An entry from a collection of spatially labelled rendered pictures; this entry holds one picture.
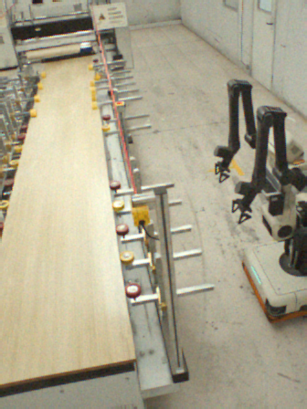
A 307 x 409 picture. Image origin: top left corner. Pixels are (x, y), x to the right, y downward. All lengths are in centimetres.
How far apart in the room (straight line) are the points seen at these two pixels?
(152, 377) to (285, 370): 108
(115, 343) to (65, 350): 23
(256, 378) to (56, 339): 139
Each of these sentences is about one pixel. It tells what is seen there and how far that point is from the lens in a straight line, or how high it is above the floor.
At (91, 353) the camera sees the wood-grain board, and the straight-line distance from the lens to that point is 180.
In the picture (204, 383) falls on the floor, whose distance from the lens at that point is 269.
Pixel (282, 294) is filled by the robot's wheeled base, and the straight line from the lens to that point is 279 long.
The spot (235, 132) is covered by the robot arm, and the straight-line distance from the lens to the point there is 240.
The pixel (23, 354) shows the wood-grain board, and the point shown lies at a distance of 190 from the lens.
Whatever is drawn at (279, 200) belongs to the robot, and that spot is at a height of 100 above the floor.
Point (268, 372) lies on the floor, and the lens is 276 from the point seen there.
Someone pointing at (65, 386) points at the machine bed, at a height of 77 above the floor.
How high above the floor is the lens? 237
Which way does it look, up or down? 36 degrees down
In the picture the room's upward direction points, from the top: 6 degrees counter-clockwise
